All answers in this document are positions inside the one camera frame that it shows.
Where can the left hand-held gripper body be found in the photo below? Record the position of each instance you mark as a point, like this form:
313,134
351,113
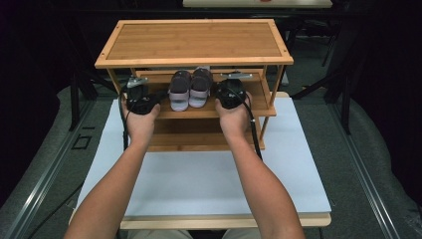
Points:
139,101

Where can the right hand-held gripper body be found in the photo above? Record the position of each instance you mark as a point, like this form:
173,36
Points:
232,94

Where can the light wooden table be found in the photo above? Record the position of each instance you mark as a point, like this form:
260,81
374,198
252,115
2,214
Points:
199,223

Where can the black metal stand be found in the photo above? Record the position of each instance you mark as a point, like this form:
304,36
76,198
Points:
345,99
74,99

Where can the white table mat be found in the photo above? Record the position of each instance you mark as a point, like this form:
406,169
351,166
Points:
192,186

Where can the person's left hand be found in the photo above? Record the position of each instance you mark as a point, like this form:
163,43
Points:
141,127

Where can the person's leg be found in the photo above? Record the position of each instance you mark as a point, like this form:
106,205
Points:
159,234
245,234

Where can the person's right hand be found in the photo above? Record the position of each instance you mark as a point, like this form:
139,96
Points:
234,122

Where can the pink child sandal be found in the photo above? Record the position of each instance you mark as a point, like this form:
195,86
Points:
179,96
199,94

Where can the metal floor rail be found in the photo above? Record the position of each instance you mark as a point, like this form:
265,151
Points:
365,179
46,179

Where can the person's left leg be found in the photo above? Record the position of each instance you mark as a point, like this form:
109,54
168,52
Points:
159,234

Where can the person's right leg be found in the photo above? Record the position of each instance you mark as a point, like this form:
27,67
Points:
245,234

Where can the wooden three-tier shoe rack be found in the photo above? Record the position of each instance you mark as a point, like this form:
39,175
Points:
195,40

